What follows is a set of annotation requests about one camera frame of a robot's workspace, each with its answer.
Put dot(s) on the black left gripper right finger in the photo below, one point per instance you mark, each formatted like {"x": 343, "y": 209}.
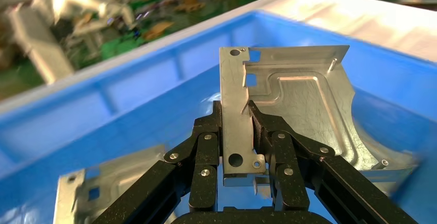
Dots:
{"x": 290, "y": 168}

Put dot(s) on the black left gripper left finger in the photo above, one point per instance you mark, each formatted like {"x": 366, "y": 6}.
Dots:
{"x": 204, "y": 154}

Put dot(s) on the silver stamped metal plate part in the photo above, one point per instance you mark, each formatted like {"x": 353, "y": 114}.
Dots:
{"x": 300, "y": 106}

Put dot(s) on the silver stamped metal housing part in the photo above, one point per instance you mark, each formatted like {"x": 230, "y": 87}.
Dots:
{"x": 112, "y": 178}

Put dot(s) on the blue plastic bin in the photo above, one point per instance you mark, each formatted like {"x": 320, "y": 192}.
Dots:
{"x": 102, "y": 113}

